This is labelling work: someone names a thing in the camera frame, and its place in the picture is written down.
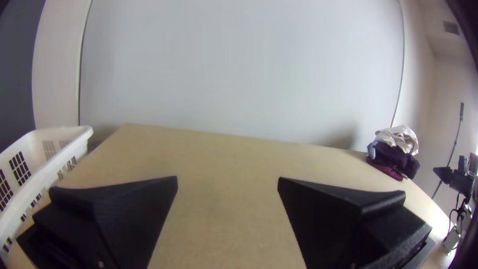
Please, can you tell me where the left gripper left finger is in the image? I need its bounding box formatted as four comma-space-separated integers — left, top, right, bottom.
16, 176, 179, 269

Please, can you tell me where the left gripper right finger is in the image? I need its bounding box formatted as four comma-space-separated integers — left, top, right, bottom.
277, 177, 433, 269

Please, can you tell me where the white t-shirt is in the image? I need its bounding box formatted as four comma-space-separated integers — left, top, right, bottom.
374, 125, 420, 156

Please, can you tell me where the dark t-shirt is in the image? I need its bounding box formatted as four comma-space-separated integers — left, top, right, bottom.
367, 141, 421, 180

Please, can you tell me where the dark red garment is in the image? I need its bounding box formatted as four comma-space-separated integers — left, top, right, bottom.
365, 156, 406, 182

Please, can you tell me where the white laundry basket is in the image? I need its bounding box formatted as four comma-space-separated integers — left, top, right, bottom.
0, 125, 94, 259

